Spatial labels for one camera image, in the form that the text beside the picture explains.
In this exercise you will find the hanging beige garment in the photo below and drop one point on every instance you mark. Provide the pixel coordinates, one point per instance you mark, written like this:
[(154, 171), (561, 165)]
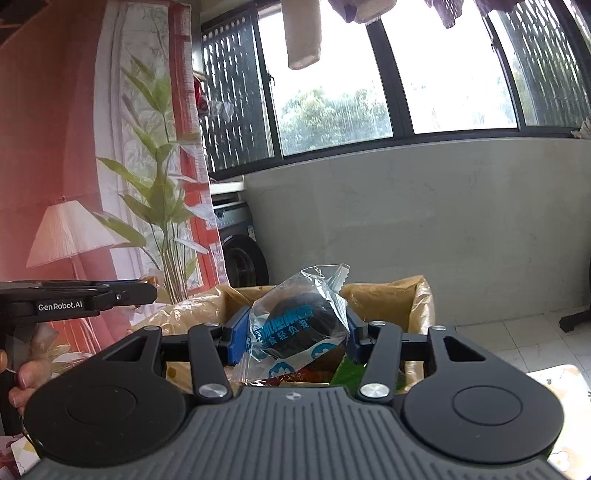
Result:
[(362, 11)]

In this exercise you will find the orange chips bag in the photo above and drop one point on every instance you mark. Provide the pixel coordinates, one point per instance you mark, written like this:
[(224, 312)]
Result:
[(319, 371)]

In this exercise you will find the hanging beige towel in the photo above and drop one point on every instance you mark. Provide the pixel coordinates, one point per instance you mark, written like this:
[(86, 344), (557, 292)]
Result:
[(302, 25)]

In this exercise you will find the black exercise bike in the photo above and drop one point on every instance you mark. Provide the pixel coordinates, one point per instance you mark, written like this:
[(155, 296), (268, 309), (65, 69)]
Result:
[(569, 323)]

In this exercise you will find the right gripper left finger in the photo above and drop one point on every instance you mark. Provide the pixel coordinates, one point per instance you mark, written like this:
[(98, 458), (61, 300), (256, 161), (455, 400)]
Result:
[(207, 349)]

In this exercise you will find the green snack bag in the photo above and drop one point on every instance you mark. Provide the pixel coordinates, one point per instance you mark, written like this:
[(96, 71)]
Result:
[(349, 375)]

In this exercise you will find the person's left hand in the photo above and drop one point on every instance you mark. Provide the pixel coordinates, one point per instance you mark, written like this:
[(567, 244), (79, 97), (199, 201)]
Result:
[(36, 371)]

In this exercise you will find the grey appliance by window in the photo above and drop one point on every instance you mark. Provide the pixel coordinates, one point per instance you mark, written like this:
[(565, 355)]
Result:
[(244, 260)]

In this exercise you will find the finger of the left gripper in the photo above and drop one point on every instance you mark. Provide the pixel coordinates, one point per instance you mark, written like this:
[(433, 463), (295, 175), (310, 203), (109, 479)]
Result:
[(121, 293)]

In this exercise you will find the hanging purple garment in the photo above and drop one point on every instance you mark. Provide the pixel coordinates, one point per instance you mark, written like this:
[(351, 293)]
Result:
[(449, 11)]

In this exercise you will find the clear packet black cake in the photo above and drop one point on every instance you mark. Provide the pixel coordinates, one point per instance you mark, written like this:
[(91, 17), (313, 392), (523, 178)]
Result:
[(294, 323)]

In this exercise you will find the brown cardboard box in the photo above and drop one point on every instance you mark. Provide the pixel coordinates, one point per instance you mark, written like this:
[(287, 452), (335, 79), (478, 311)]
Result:
[(408, 303)]

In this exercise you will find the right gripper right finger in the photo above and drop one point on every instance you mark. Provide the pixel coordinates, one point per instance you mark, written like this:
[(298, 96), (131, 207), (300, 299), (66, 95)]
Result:
[(383, 349)]

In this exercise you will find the checkered floral tablecloth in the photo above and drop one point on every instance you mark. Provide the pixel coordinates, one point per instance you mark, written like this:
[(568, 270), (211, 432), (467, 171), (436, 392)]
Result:
[(571, 452)]

